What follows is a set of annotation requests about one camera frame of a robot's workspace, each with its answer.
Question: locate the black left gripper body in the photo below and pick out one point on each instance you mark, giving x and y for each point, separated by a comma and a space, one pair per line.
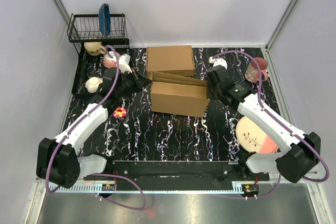
128, 85

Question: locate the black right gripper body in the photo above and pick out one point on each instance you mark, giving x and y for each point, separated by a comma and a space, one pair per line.
217, 92

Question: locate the brown cardboard box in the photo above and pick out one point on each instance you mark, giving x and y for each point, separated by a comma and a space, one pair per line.
176, 60
179, 95

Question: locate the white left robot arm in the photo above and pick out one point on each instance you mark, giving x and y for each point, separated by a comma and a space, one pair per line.
57, 159

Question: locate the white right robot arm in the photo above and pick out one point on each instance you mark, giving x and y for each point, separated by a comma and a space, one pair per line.
298, 151

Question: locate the closed brown cardboard box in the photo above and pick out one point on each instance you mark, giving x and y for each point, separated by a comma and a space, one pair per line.
176, 60

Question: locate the pink sunflower plush toy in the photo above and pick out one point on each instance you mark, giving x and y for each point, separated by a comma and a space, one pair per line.
120, 112

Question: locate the pink patterned bowl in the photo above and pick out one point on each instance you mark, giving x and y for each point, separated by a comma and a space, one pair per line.
110, 59

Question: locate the pink patterned mug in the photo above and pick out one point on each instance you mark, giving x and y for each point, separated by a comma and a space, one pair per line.
256, 70

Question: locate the white flower-shaped cup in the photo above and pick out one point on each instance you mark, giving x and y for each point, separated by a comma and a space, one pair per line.
92, 84

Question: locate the cream ceramic mug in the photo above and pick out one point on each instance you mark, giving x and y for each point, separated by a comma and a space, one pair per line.
94, 48

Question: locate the cream pink floral plate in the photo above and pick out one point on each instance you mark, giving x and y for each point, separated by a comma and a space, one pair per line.
252, 138

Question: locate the blue plate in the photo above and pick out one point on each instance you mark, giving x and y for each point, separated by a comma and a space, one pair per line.
104, 19

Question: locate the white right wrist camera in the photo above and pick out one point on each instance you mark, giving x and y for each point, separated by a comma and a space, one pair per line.
217, 62

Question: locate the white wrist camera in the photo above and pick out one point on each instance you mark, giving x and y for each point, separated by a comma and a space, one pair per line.
124, 61
217, 62

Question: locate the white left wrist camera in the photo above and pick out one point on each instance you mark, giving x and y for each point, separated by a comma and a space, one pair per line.
124, 61

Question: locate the black wire dish rack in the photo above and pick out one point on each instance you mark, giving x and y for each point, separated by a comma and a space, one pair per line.
84, 31

